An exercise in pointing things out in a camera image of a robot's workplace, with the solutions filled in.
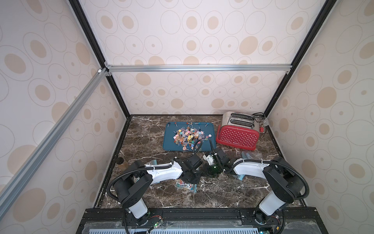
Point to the brown spice jar black cap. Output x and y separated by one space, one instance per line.
122 164

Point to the horizontal aluminium frame bar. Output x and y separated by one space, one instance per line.
199 68

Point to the poured candy pile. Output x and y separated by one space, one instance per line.
191 137

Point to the candy ziploc bag front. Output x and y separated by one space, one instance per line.
180 184

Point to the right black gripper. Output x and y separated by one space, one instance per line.
217 161

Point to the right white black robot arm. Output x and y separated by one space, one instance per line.
286 183

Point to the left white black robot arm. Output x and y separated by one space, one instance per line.
129 187

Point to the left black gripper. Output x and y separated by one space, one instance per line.
196 181

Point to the left slanted aluminium frame bar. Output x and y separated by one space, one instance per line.
32 164

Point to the teal plastic tray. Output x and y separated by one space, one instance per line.
188 136

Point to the red silver toaster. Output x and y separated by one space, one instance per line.
239 130

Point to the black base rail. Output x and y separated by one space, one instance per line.
294 220

